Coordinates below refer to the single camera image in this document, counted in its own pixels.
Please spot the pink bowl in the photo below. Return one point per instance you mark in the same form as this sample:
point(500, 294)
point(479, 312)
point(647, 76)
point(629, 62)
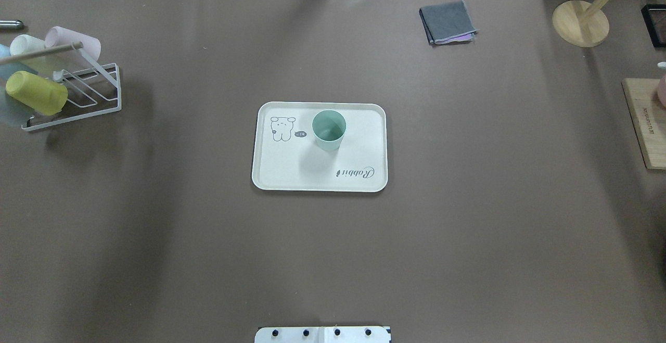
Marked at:
point(661, 90)

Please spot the blue cup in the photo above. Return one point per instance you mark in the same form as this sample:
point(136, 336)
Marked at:
point(9, 68)

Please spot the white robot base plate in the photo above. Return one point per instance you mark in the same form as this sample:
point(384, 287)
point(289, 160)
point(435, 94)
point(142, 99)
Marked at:
point(324, 334)

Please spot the wooden mug tree stand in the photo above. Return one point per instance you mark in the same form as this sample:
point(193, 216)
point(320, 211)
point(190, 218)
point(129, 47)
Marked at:
point(581, 23)

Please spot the yellow cup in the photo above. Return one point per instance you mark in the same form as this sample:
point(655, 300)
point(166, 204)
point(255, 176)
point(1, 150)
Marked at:
point(45, 96)

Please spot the grey folded cloth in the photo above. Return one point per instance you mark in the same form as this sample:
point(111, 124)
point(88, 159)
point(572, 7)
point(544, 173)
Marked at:
point(447, 23)

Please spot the cream rabbit tray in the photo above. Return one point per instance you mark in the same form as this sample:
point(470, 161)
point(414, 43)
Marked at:
point(286, 155)

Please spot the dark tray box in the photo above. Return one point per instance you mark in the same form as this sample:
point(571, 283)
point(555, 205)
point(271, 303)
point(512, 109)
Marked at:
point(654, 18)

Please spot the bamboo cutting board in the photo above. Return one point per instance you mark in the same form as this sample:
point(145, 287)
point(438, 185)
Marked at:
point(648, 118)

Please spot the white wire cup rack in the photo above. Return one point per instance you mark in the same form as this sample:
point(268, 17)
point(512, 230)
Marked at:
point(93, 91)

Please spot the pink cup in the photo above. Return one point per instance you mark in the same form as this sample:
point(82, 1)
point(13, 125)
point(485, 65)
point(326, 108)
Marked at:
point(59, 36)

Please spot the cream white cup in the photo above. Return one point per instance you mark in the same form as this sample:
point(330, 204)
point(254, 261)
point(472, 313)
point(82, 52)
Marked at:
point(25, 43)

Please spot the green cup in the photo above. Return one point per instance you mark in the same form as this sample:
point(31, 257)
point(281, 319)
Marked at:
point(329, 128)

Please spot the silver metal cylinder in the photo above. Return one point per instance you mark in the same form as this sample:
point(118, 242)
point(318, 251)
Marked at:
point(11, 25)

